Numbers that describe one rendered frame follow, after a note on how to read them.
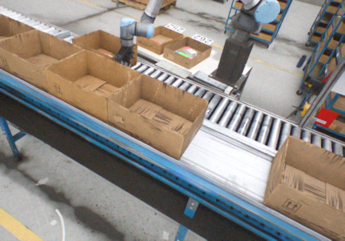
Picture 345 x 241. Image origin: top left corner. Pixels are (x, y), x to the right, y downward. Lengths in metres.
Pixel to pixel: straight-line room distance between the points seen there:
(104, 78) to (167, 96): 0.43
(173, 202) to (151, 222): 0.65
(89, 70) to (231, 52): 1.02
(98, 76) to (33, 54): 0.48
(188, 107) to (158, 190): 0.46
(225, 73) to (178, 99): 0.79
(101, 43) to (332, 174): 1.84
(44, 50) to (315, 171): 1.72
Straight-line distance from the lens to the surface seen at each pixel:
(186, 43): 2.41
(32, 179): 2.19
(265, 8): 1.59
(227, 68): 1.93
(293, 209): 1.05
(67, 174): 2.14
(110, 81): 1.47
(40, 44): 1.82
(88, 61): 1.53
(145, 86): 1.31
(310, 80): 1.69
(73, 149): 1.47
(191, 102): 1.21
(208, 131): 1.25
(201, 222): 1.25
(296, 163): 1.27
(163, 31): 2.55
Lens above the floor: 1.71
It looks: 39 degrees down
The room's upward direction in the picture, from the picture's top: 11 degrees clockwise
